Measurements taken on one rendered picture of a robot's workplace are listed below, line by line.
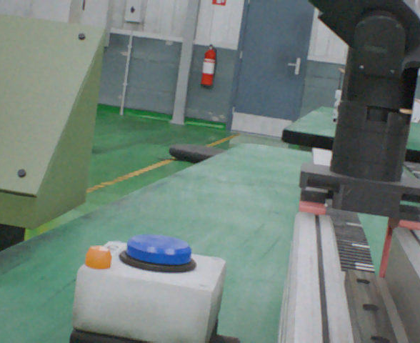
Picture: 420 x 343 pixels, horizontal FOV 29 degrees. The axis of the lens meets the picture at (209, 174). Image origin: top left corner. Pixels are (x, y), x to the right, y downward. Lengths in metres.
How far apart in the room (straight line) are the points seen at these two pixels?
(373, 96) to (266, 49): 11.03
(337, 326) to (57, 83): 0.60
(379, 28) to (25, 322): 0.31
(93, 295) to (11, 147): 0.39
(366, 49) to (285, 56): 11.03
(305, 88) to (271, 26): 1.00
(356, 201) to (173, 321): 0.22
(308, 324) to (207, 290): 0.13
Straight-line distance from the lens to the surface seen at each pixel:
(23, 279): 0.65
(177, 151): 3.71
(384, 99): 0.63
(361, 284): 0.54
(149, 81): 12.01
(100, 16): 11.99
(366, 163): 0.63
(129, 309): 0.47
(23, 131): 0.86
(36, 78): 0.90
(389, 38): 0.58
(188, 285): 0.47
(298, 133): 2.65
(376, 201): 0.63
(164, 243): 0.49
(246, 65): 11.68
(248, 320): 0.62
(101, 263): 0.47
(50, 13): 6.99
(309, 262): 0.45
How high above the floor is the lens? 0.97
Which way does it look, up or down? 8 degrees down
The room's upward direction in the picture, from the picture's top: 8 degrees clockwise
